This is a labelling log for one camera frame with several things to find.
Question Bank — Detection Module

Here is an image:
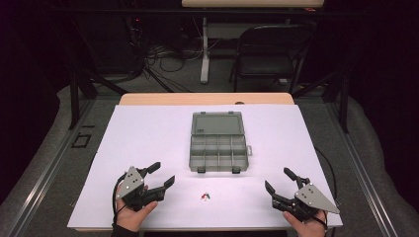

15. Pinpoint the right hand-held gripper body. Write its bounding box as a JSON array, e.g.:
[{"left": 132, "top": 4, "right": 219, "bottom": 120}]
[{"left": 272, "top": 177, "right": 341, "bottom": 222}]

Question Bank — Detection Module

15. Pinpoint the black folding chair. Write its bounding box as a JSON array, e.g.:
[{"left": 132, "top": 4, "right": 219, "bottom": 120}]
[{"left": 229, "top": 24, "right": 314, "bottom": 95}]

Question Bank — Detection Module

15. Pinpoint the black metal stand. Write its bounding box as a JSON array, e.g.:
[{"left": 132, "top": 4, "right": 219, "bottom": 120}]
[
  {"left": 292, "top": 70, "right": 351, "bottom": 134},
  {"left": 66, "top": 63, "right": 130, "bottom": 131}
]

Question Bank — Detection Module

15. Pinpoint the black tape square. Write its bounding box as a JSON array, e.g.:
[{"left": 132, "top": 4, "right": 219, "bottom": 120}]
[{"left": 70, "top": 131, "right": 93, "bottom": 149}]

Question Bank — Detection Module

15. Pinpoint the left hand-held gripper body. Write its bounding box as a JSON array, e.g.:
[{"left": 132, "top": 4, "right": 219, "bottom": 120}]
[{"left": 116, "top": 166, "right": 165, "bottom": 212}]

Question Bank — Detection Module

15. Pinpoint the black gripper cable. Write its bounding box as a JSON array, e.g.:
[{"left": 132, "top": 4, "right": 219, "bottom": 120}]
[
  {"left": 314, "top": 147, "right": 338, "bottom": 202},
  {"left": 112, "top": 173, "right": 128, "bottom": 225}
]

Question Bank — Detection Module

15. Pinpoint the white table mat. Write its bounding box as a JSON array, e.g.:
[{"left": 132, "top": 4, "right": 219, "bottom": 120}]
[{"left": 66, "top": 104, "right": 344, "bottom": 230}]

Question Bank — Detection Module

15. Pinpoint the person's right hand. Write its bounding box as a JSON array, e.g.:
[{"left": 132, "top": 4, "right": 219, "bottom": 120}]
[{"left": 282, "top": 211, "right": 328, "bottom": 237}]

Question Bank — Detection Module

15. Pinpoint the wooden table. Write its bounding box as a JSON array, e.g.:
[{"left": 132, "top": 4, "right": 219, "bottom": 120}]
[{"left": 118, "top": 92, "right": 295, "bottom": 107}]

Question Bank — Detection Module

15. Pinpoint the grey clear plastic organizer box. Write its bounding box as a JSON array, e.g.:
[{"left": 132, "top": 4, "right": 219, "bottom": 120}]
[{"left": 188, "top": 111, "right": 254, "bottom": 175}]

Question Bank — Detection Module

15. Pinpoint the person's left hand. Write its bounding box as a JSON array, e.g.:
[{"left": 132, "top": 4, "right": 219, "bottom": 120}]
[{"left": 115, "top": 200, "right": 159, "bottom": 233}]

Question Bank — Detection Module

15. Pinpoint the bundle of floor cables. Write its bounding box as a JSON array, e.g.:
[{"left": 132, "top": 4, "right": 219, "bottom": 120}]
[{"left": 142, "top": 39, "right": 207, "bottom": 94}]

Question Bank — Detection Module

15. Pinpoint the white table leg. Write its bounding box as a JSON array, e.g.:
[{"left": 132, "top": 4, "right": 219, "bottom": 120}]
[{"left": 200, "top": 17, "right": 212, "bottom": 85}]

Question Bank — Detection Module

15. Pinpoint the person's black sleeve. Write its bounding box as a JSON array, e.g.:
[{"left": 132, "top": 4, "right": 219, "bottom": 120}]
[{"left": 110, "top": 222, "right": 140, "bottom": 237}]

